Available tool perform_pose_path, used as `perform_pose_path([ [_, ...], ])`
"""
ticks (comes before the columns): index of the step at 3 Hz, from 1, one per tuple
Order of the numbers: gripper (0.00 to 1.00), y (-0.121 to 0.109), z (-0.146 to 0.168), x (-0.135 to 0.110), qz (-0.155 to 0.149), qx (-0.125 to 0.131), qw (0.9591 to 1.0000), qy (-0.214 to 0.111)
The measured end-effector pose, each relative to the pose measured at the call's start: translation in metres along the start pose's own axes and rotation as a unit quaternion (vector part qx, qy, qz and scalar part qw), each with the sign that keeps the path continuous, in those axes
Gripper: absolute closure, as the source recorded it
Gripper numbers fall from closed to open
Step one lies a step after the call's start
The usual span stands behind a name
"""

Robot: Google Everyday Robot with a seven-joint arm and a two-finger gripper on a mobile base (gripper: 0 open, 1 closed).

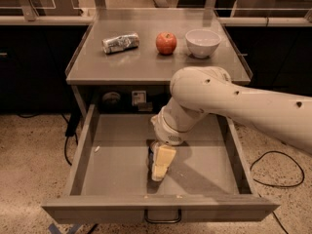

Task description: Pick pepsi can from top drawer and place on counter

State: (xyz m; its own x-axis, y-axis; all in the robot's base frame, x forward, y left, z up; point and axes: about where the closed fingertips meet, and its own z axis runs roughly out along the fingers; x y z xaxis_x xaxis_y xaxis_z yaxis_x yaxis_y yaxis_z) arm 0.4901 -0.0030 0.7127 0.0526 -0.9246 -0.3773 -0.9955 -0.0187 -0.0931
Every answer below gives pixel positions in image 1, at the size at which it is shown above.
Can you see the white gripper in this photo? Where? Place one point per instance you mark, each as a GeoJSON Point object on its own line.
{"type": "Point", "coordinates": [168, 134]}

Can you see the blue pepsi can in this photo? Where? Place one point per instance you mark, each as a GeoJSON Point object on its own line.
{"type": "Point", "coordinates": [151, 155]}

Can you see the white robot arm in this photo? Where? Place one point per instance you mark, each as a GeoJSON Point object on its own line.
{"type": "Point", "coordinates": [199, 91]}

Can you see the grey open top drawer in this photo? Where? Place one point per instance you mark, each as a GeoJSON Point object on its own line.
{"type": "Point", "coordinates": [208, 180]}

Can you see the grey cabinet counter unit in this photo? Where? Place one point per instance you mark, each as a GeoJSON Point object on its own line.
{"type": "Point", "coordinates": [145, 65]}

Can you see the crushed silver foil can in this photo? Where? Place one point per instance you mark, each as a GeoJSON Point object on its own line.
{"type": "Point", "coordinates": [120, 43]}

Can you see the white label tag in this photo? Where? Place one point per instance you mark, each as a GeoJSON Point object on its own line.
{"type": "Point", "coordinates": [138, 97]}

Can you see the red apple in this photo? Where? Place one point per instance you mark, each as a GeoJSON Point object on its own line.
{"type": "Point", "coordinates": [166, 43]}

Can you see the white ceramic bowl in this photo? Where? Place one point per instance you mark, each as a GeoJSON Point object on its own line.
{"type": "Point", "coordinates": [201, 43]}

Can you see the blue tape on floor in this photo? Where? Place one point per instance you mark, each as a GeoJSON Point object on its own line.
{"type": "Point", "coordinates": [64, 229]}

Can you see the black metal drawer handle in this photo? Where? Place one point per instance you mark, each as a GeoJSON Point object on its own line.
{"type": "Point", "coordinates": [162, 217]}

